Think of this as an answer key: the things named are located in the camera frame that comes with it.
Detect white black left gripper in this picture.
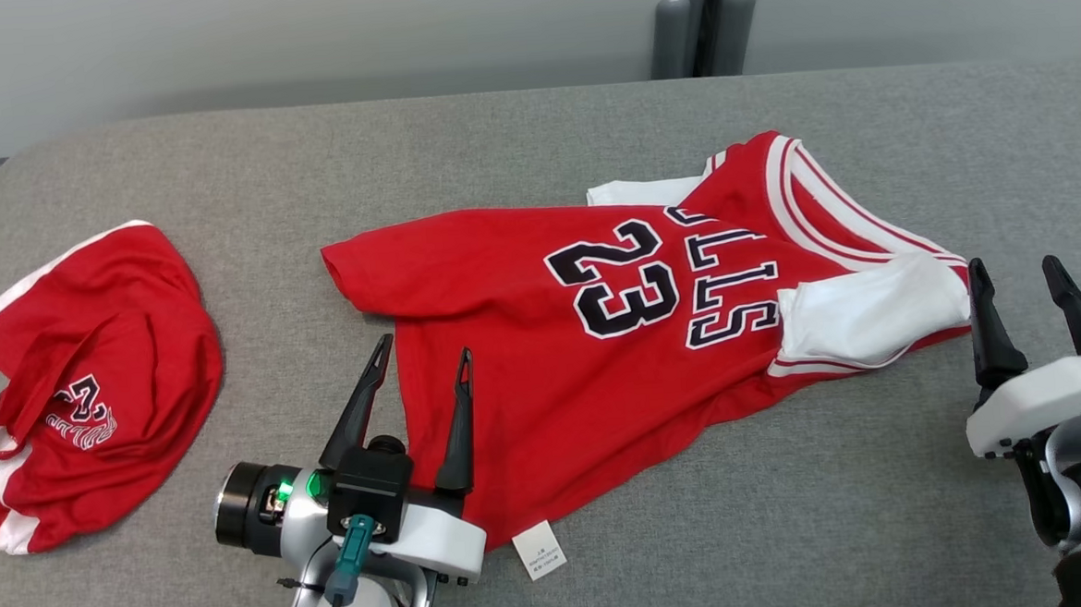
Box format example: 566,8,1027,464
205,329,490,595

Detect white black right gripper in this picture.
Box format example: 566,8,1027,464
957,252,1081,552

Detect red white basketball jersey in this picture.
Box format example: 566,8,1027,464
315,120,985,592

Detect red white-striped shorts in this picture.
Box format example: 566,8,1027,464
0,216,233,556

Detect teal cable connector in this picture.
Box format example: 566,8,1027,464
321,513,382,607

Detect grey partition post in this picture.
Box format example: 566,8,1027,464
682,0,751,79

